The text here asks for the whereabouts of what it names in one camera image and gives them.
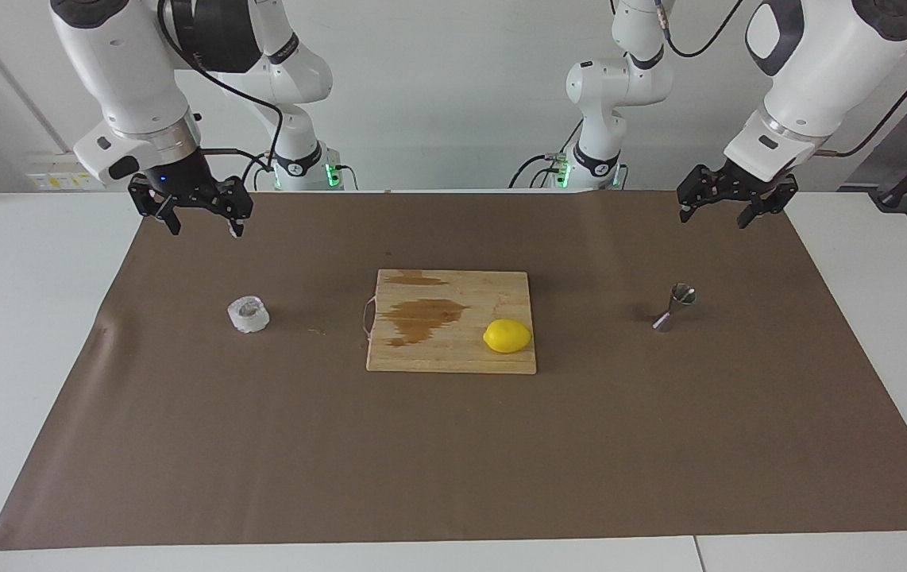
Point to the yellow lemon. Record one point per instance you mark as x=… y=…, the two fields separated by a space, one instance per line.
x=507 y=336

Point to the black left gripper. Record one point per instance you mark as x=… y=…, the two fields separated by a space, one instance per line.
x=739 y=187

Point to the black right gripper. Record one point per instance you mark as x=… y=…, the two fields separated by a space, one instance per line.
x=183 y=183

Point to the brown paper table mat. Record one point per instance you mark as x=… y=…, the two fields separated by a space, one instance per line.
x=453 y=461

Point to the wooden cutting board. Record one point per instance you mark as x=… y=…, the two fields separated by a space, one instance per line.
x=453 y=349

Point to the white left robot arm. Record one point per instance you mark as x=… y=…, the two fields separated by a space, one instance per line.
x=819 y=79

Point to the steel double jigger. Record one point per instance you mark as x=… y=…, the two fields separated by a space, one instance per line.
x=684 y=294

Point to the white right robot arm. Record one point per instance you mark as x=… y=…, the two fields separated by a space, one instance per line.
x=120 y=63

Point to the white wall socket box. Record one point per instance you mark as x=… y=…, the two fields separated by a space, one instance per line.
x=56 y=179

